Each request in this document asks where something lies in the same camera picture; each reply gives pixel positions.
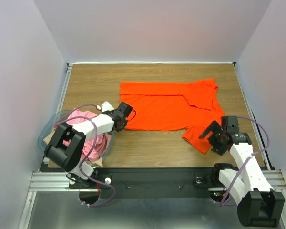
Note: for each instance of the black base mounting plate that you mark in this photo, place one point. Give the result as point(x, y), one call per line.
point(144, 183)

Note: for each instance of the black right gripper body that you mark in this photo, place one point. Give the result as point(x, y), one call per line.
point(214, 134)

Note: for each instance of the aluminium frame rail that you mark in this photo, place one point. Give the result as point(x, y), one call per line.
point(45, 181)

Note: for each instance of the clear plastic basket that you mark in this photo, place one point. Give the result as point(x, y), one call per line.
point(104, 141)

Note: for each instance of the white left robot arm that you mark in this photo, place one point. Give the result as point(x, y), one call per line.
point(65, 146)

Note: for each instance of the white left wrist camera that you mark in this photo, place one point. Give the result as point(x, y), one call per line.
point(104, 107)

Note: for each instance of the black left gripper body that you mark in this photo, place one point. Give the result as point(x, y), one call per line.
point(123, 126)

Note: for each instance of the orange t shirt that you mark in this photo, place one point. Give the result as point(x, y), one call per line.
point(174, 106)

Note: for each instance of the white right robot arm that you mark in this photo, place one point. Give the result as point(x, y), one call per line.
point(258, 204)

